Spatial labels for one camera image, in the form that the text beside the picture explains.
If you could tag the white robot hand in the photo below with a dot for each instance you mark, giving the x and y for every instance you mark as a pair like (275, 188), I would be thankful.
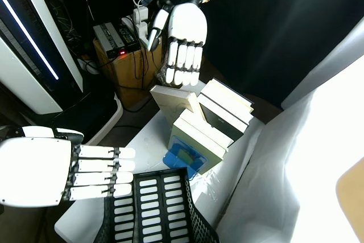
(187, 24)
(34, 169)

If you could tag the white power adapter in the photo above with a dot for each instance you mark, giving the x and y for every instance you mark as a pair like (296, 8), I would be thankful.
(141, 14)

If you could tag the crinkled plastic bag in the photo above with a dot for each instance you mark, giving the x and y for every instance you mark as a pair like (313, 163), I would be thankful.
(162, 76)

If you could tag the black power converter box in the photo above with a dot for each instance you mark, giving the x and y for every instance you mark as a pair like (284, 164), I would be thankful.
(128, 38)

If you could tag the black Century book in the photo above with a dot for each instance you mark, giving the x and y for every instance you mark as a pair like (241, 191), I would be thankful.
(227, 89)

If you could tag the large brown cardboard box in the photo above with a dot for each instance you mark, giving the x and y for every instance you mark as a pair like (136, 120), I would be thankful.
(128, 78)

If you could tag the silver power supply box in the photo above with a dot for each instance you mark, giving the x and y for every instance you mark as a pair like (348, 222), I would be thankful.
(108, 38)

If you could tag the beige spine book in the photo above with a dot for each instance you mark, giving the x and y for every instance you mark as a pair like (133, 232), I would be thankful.
(224, 97)

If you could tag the black cloth backdrop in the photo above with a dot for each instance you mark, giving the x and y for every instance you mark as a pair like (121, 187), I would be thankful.
(270, 26)

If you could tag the black book with white label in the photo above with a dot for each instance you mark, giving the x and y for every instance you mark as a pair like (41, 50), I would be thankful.
(199, 125)

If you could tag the pale green book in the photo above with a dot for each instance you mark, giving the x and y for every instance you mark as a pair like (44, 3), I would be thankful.
(196, 144)

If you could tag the black mesh file rack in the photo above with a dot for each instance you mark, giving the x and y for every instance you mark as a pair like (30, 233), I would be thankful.
(159, 203)

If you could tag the blue plastic bookend tray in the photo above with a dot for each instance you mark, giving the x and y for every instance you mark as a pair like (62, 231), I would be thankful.
(173, 162)

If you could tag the clear plastic film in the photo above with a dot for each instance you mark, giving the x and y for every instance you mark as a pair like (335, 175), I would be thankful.
(207, 186)

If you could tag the white cloth backdrop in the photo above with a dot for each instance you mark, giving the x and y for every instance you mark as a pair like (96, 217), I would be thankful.
(312, 140)

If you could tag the tan wooden board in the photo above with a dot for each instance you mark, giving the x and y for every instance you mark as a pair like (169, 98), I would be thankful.
(352, 197)

